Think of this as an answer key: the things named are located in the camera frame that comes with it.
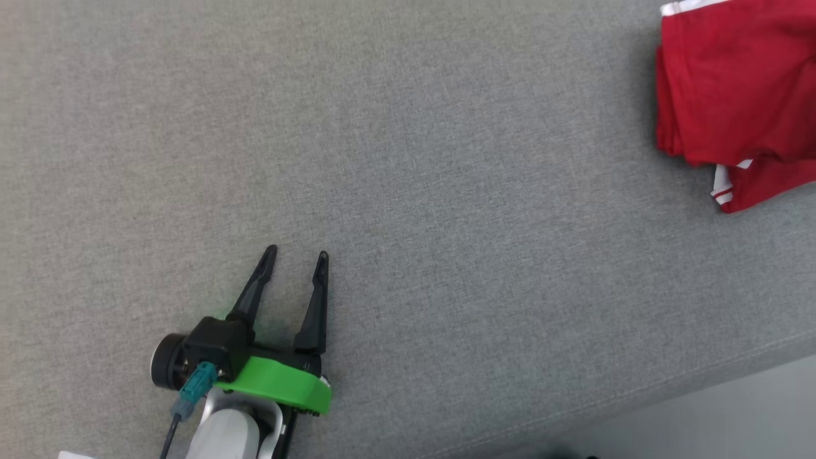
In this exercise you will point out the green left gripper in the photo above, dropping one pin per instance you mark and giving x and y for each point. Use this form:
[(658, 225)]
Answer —
[(280, 386)]

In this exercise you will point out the red white basketball jersey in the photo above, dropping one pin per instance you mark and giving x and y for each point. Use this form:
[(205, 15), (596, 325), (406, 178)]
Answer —
[(733, 76)]

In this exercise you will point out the grey fabric sofa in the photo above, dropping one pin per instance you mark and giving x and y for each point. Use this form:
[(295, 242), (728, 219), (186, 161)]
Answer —
[(446, 223)]

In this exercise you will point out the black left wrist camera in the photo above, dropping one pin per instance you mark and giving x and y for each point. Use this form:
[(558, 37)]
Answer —
[(213, 341)]

